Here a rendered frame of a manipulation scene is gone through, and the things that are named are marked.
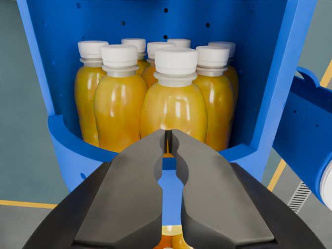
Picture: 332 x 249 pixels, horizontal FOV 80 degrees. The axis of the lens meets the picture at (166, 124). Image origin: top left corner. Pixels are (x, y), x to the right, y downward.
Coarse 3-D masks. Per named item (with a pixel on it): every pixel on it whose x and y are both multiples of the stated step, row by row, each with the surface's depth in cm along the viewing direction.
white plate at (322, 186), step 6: (330, 162) 41; (330, 168) 42; (324, 174) 43; (330, 174) 42; (324, 180) 43; (330, 180) 43; (324, 186) 43; (330, 186) 43; (324, 192) 44; (330, 192) 44; (324, 198) 45; (330, 198) 45; (330, 204) 46
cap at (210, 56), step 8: (200, 48) 22; (208, 48) 22; (216, 48) 23; (224, 48) 22; (200, 56) 22; (208, 56) 22; (216, 56) 22; (224, 56) 22; (200, 64) 23; (208, 64) 22; (216, 64) 22; (224, 64) 23
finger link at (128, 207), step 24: (144, 144) 11; (120, 168) 9; (144, 168) 9; (120, 192) 8; (144, 192) 8; (96, 216) 7; (120, 216) 7; (144, 216) 7; (96, 240) 6; (120, 240) 6; (144, 240) 7
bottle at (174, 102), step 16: (160, 80) 18; (176, 80) 17; (192, 80) 18; (160, 96) 18; (176, 96) 17; (192, 96) 18; (144, 112) 19; (160, 112) 18; (176, 112) 17; (192, 112) 18; (144, 128) 19; (160, 128) 18; (176, 128) 18; (192, 128) 18
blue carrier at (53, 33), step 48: (48, 0) 23; (96, 0) 30; (144, 0) 33; (192, 0) 33; (240, 0) 29; (288, 0) 13; (48, 48) 23; (192, 48) 36; (240, 48) 31; (288, 48) 14; (48, 96) 22; (240, 96) 33; (240, 144) 18
